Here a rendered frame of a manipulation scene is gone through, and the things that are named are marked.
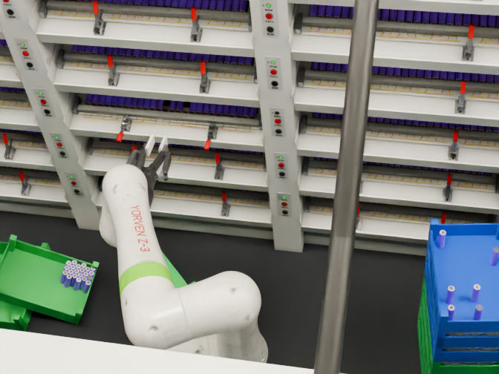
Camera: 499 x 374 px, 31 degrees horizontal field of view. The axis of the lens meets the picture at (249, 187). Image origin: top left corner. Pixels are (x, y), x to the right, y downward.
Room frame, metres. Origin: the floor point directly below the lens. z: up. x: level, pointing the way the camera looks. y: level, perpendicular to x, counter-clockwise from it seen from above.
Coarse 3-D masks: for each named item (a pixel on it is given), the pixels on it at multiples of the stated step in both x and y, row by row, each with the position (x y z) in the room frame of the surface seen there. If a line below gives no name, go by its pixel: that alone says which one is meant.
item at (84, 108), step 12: (84, 108) 1.96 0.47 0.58; (96, 108) 1.95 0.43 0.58; (108, 108) 1.94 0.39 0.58; (120, 108) 1.93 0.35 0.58; (156, 120) 1.88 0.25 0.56; (180, 120) 1.87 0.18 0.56; (192, 120) 1.86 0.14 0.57; (204, 120) 1.85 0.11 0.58; (216, 120) 1.84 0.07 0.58; (228, 120) 1.83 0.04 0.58; (240, 120) 1.82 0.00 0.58; (252, 120) 1.82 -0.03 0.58
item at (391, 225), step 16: (304, 208) 1.78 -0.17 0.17; (320, 208) 1.77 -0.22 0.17; (368, 208) 1.73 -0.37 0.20; (384, 208) 1.72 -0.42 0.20; (400, 208) 1.71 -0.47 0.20; (416, 208) 1.71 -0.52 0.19; (304, 224) 1.73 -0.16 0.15; (320, 224) 1.72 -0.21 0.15; (368, 224) 1.69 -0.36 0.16; (384, 224) 1.68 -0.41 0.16; (400, 224) 1.67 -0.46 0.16; (416, 224) 1.66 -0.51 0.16; (400, 240) 1.64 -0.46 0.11; (416, 240) 1.63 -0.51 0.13
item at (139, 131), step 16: (80, 96) 2.02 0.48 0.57; (176, 112) 1.91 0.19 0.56; (80, 128) 1.91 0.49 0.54; (96, 128) 1.90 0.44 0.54; (112, 128) 1.89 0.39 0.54; (144, 128) 1.87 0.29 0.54; (160, 128) 1.86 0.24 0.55; (176, 128) 1.85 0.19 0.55; (192, 128) 1.84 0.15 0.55; (208, 128) 1.84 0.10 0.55; (224, 128) 1.83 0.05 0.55; (240, 128) 1.82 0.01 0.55; (176, 144) 1.84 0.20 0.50; (192, 144) 1.82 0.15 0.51; (224, 144) 1.79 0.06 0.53; (240, 144) 1.77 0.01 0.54; (256, 144) 1.76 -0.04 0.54
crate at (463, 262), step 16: (432, 224) 1.38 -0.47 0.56; (448, 224) 1.39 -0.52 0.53; (464, 224) 1.39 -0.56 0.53; (480, 224) 1.38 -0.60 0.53; (496, 224) 1.37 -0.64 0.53; (432, 240) 1.35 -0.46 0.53; (448, 240) 1.38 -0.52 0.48; (464, 240) 1.37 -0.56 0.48; (480, 240) 1.36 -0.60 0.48; (496, 240) 1.36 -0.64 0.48; (432, 256) 1.30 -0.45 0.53; (448, 256) 1.33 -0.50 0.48; (464, 256) 1.32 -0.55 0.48; (480, 256) 1.31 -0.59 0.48; (432, 272) 1.28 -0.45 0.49; (448, 272) 1.28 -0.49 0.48; (464, 272) 1.27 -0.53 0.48; (480, 272) 1.26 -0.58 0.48; (496, 272) 1.26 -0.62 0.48; (464, 288) 1.22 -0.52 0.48; (480, 288) 1.22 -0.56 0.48; (496, 288) 1.21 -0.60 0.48; (448, 304) 1.18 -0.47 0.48; (464, 304) 1.17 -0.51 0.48; (480, 304) 1.17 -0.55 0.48; (496, 304) 1.16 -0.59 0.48; (464, 320) 1.13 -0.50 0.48; (480, 320) 1.12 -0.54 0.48; (496, 320) 1.12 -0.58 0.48
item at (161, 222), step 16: (0, 208) 2.07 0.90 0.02; (16, 208) 2.05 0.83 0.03; (32, 208) 2.03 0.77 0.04; (48, 208) 2.02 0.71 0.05; (64, 208) 2.00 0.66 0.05; (160, 224) 1.90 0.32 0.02; (176, 224) 1.89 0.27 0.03; (192, 224) 1.87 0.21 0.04; (208, 224) 1.85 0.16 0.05; (224, 224) 1.84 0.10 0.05; (304, 240) 1.76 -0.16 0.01; (320, 240) 1.75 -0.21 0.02; (368, 240) 1.70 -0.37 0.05; (384, 240) 1.70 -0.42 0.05
